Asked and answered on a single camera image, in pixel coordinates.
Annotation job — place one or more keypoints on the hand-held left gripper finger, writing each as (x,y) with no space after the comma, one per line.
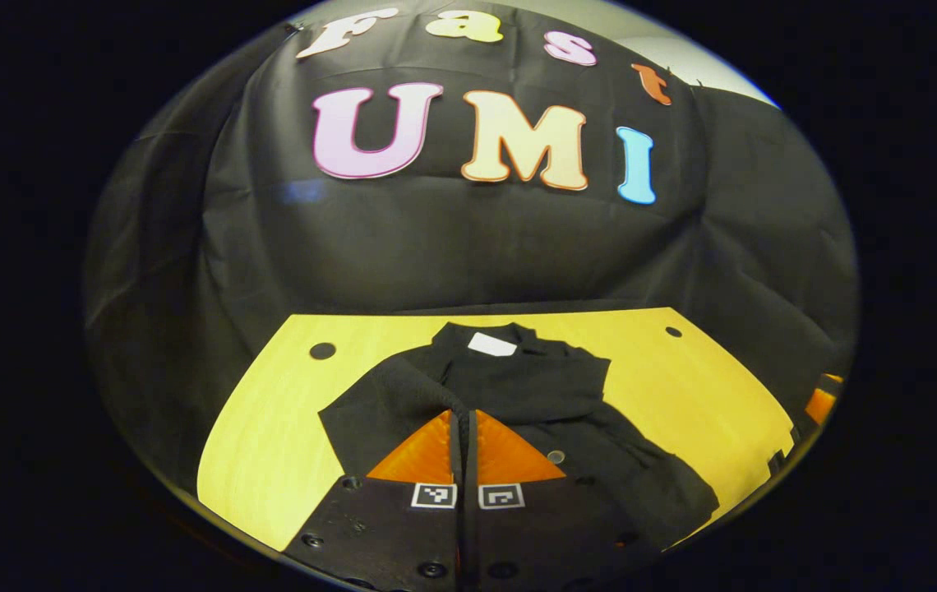
(456,460)
(471,460)

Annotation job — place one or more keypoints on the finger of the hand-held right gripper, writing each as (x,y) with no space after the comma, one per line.
(822,403)

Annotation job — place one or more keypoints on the black button coat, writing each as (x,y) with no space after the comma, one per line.
(534,386)

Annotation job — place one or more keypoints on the black backdrop cloth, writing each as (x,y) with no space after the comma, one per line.
(477,255)

